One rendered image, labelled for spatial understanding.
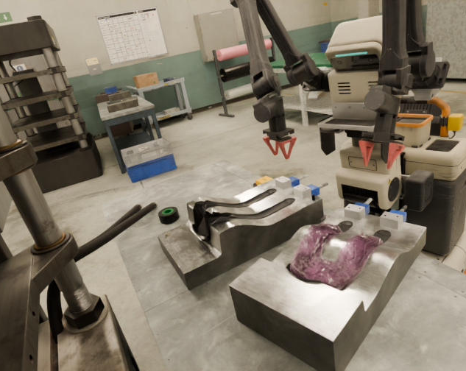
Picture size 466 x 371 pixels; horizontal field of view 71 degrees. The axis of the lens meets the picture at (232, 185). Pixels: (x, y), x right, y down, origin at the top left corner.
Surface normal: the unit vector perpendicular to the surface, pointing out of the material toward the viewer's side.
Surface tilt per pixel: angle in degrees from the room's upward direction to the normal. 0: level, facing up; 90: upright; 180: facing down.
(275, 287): 0
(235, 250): 90
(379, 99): 64
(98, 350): 0
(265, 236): 90
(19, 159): 90
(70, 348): 0
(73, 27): 90
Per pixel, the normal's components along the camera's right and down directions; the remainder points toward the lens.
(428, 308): -0.18, -0.90
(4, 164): 0.97, -0.11
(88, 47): 0.39, 0.31
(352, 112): -0.72, 0.40
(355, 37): -0.62, -0.39
